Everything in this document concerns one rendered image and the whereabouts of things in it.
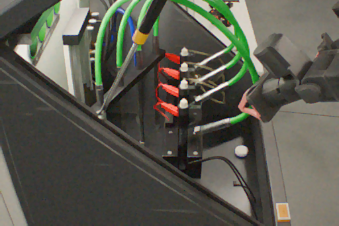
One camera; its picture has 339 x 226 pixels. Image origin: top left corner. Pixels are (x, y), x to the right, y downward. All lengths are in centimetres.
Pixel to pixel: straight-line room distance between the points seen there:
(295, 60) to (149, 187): 33
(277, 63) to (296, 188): 175
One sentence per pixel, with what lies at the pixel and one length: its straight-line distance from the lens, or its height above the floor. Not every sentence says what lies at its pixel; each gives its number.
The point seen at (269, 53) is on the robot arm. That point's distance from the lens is 78.
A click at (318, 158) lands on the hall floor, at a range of 270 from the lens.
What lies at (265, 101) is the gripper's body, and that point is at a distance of 87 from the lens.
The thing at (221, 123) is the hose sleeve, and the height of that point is 115.
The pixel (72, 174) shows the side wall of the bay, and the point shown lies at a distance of 81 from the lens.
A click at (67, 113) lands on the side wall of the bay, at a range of 72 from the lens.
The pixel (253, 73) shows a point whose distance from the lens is 90.
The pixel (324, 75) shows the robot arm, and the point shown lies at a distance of 72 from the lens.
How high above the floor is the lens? 178
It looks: 36 degrees down
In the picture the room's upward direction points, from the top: straight up
